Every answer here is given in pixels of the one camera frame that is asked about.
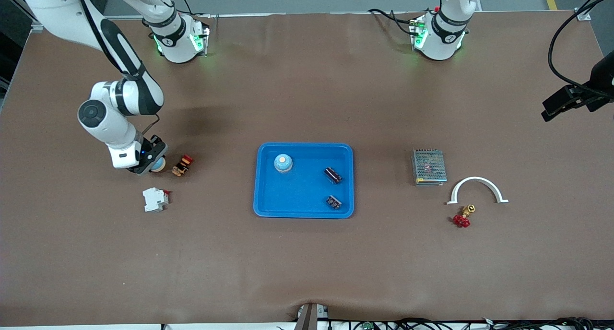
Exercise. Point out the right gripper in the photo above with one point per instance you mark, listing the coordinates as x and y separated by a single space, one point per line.
156 149

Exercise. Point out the blue call bell cream base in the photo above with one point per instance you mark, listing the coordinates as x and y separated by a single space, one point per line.
160 166
283 163

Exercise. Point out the large dark electrolytic capacitor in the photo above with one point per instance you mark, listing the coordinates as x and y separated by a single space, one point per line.
332 175

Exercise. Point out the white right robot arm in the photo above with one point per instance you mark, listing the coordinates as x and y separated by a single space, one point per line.
53 8

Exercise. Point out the blue plastic tray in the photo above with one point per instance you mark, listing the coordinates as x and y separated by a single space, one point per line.
302 195

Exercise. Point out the white circuit breaker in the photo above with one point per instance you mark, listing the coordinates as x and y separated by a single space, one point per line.
153 200

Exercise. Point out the white arch pipe clamp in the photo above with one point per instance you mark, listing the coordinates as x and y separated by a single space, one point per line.
475 179

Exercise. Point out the metal mesh power supply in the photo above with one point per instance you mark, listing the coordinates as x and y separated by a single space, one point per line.
430 166

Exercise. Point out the silver table edge strip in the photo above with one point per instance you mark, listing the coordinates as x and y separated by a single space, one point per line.
312 14

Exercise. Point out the red orange push button switch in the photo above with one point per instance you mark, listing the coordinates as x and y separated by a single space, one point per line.
182 166

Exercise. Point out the aluminium frame corner bracket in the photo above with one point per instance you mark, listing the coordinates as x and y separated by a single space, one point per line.
38 28
583 14

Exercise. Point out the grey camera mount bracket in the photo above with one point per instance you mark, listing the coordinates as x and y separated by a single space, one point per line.
309 318

